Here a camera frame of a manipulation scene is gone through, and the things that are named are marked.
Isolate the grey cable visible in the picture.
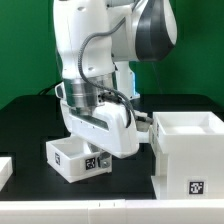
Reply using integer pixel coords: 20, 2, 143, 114
77, 0, 141, 129

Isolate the white marker base plate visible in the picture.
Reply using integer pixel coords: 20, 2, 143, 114
137, 131, 152, 144

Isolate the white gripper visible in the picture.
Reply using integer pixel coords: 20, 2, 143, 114
60, 100, 139, 168

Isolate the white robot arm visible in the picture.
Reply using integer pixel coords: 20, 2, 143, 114
53, 0, 177, 168

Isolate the black cable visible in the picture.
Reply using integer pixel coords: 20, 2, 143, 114
39, 81, 64, 96

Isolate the white drawer box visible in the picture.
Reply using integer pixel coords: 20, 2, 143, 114
46, 136, 112, 183

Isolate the white drawer cabinet frame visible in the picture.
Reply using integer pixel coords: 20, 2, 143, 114
151, 112, 224, 200

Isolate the white left barrier block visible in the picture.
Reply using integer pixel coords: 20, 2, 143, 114
0, 157, 13, 191

